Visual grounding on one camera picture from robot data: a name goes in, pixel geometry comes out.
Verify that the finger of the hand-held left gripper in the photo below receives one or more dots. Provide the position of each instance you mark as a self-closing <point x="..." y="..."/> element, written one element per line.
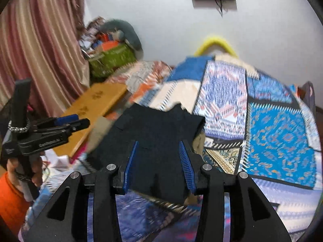
<point x="79" y="124"/>
<point x="67" y="119"/>

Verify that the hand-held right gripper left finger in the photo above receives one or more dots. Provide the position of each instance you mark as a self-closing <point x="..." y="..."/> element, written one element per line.
<point x="130" y="171"/>

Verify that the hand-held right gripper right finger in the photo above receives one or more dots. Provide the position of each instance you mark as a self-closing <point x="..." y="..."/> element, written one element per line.
<point x="188" y="171"/>

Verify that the black pants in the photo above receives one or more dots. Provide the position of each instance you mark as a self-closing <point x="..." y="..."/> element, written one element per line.
<point x="156" y="126"/>

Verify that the person's left hand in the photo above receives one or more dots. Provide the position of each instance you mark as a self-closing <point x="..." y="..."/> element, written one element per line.
<point x="37" y="170"/>

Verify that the flat brown cardboard box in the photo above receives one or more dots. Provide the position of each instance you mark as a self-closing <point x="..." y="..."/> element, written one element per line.
<point x="96" y="98"/>

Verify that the pile of colourful clothes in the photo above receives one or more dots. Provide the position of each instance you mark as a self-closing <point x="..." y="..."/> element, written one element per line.
<point x="60" y="163"/>

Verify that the pink striped curtain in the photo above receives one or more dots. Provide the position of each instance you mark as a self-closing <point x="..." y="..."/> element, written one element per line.
<point x="37" y="42"/>

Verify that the heap of colourful clutter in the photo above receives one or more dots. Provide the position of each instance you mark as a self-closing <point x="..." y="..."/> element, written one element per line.
<point x="101" y="37"/>

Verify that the patchwork printed blanket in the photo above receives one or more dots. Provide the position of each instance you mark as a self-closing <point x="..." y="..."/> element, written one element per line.
<point x="272" y="131"/>

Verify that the grey-green pillow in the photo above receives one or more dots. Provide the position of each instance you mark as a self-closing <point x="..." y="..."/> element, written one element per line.
<point x="131" y="32"/>

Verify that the yellow round cushion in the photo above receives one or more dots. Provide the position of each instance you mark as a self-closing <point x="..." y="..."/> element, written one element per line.
<point x="214" y="39"/>

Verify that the grey backpack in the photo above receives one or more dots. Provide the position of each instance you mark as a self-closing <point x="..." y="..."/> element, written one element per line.
<point x="309" y="93"/>

